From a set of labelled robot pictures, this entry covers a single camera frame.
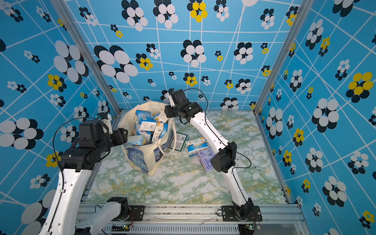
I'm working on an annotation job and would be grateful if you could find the blue white tissue box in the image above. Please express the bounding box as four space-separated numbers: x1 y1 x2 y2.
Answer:
152 122 168 143

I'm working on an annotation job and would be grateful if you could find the colourful small tissue pack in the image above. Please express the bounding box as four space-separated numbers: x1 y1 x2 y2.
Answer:
186 137 209 156

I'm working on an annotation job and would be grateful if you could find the white top tissue pack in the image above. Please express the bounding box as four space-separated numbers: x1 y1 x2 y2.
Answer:
127 135 148 146

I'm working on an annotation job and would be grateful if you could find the purple tissue pack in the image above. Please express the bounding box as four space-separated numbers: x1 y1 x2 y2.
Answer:
197 148 215 173

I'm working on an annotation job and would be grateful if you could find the white blue printed tissue pack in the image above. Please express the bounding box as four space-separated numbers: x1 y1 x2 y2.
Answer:
140 131 153 144

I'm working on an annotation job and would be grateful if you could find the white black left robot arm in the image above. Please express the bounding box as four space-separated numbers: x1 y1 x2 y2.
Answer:
40 119 130 235

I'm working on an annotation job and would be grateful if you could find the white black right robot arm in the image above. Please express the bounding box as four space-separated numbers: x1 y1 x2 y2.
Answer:
164 89 254 221

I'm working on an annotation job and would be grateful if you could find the green white tissue pack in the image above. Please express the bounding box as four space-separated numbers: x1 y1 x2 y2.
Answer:
174 133 188 152

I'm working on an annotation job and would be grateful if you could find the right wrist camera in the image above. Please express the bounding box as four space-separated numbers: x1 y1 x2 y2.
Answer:
168 89 175 107

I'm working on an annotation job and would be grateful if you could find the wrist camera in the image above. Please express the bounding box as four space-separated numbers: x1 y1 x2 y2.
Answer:
168 89 175 107
98 112 113 134

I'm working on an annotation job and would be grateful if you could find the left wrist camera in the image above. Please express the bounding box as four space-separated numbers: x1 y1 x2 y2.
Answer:
98 112 113 134

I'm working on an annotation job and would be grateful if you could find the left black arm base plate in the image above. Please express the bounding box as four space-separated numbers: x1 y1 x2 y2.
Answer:
112 205 146 222

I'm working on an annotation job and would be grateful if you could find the left aluminium corner post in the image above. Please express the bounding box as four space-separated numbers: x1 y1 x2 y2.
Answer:
51 1 121 115

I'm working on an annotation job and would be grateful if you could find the aluminium corner post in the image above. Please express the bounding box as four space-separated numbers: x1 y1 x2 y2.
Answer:
51 1 121 115
254 0 314 115

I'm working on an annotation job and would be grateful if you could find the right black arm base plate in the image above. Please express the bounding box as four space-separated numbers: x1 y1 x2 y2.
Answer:
220 205 263 222

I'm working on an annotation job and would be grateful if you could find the aluminium front rail frame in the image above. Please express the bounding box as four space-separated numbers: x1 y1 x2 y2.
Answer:
81 197 310 235

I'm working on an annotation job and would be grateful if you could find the right aluminium corner post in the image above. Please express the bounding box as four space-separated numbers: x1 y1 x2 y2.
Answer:
254 0 314 115

